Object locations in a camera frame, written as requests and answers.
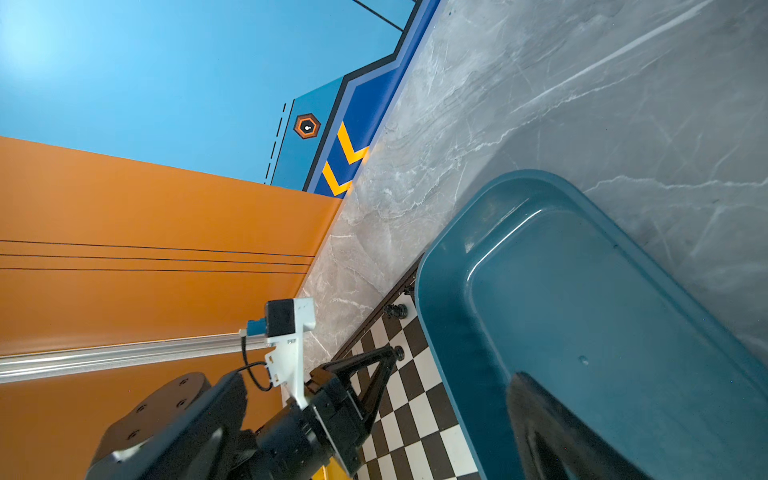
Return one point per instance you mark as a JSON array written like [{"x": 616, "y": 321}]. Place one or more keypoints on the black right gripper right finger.
[{"x": 553, "y": 443}]

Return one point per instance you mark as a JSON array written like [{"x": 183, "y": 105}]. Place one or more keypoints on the black white chess board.
[{"x": 416, "y": 434}]

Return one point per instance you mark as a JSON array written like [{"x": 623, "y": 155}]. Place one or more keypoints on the aluminium corner post left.
[{"x": 41, "y": 365}]

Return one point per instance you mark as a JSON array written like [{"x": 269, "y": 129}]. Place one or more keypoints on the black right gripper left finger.
[{"x": 187, "y": 429}]

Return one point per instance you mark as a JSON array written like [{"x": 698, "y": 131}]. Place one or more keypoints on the teal plastic tray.
[{"x": 532, "y": 277}]

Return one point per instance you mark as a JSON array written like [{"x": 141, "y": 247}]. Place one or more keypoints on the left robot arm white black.
[{"x": 288, "y": 445}]

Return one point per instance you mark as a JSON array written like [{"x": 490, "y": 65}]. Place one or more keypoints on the black chess piece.
[{"x": 396, "y": 311}]

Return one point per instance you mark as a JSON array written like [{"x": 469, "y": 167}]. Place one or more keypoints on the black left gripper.
[{"x": 346, "y": 417}]

